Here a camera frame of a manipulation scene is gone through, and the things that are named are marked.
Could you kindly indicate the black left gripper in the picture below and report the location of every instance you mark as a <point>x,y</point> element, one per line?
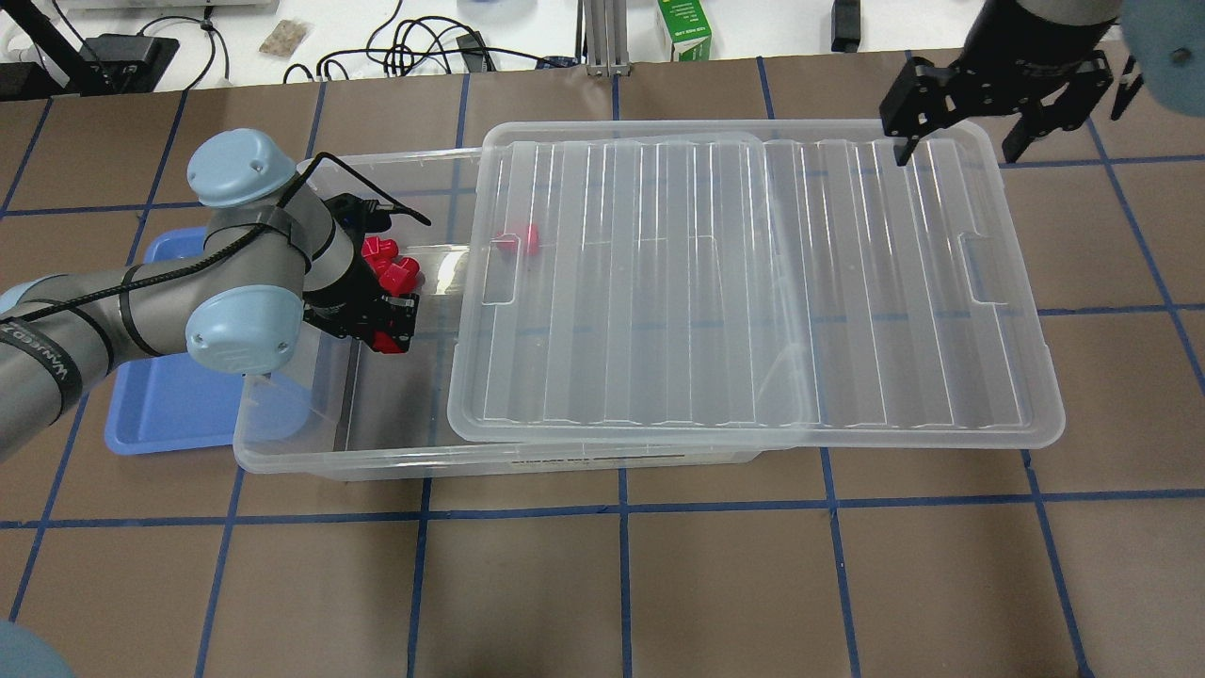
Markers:
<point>341,303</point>

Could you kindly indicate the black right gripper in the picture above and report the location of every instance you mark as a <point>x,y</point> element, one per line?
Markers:
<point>1028,40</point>

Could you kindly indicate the red block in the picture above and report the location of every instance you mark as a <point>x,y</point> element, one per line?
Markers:
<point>519,241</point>
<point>379,252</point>
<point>398,277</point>
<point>383,342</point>

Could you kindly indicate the clear plastic box lid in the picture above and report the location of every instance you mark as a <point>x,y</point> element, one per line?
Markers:
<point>923,323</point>

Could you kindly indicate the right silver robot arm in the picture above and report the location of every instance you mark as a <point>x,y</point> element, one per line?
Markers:
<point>1155,45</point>

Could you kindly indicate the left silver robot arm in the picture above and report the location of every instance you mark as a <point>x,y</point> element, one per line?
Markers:
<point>60,333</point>

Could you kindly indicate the clear plastic storage box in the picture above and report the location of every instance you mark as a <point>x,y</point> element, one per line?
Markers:
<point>377,405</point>

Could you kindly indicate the green white carton box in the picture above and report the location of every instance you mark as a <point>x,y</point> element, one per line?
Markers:
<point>685,31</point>

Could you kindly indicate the blue plastic tray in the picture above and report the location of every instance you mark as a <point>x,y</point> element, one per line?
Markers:
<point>174,395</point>

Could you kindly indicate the bag of snacks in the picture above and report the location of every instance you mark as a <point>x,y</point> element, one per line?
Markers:
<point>284,39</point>

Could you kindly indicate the black power adapter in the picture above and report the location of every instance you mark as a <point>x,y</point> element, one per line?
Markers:
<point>475,53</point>

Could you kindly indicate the aluminium frame post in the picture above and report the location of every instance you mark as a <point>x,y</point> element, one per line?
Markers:
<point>602,43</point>

